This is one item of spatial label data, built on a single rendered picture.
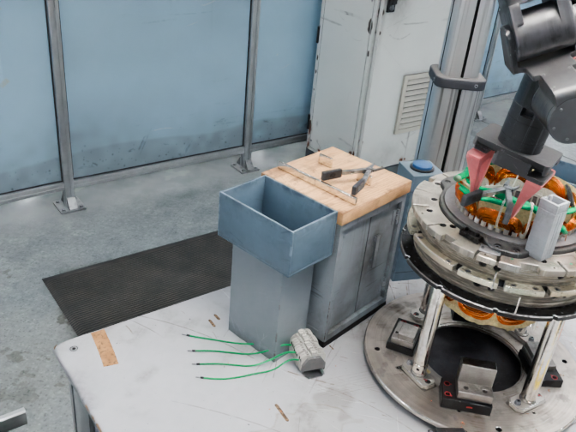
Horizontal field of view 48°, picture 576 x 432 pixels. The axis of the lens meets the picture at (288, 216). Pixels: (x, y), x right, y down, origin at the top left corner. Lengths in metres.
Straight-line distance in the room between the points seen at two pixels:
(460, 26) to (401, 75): 1.99
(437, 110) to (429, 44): 2.04
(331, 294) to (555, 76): 0.54
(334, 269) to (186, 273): 1.66
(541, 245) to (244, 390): 0.52
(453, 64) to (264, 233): 0.63
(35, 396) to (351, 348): 1.29
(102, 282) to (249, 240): 1.67
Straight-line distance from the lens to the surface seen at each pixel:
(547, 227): 0.94
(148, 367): 1.15
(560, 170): 1.44
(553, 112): 0.77
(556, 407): 1.20
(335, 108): 3.47
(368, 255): 1.19
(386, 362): 1.17
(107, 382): 1.13
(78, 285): 2.67
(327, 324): 1.17
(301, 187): 1.10
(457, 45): 1.44
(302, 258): 1.02
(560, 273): 0.96
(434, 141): 1.49
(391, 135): 3.51
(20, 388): 2.29
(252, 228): 1.03
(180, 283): 2.65
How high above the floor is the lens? 1.56
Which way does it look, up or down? 29 degrees down
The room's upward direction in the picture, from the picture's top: 6 degrees clockwise
